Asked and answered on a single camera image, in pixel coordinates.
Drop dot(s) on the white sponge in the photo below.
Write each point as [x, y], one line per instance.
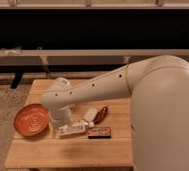
[90, 114]

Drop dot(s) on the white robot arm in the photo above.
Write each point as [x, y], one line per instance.
[158, 88]

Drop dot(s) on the orange plate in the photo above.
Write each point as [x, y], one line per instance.
[31, 120]

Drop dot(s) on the red brown sausage toy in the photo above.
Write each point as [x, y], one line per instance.
[101, 114]

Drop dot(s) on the wooden table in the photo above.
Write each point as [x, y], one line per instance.
[46, 151]

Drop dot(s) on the white plastic bottle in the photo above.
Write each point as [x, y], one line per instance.
[76, 128]

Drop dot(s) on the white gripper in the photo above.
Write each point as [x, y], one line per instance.
[59, 117]

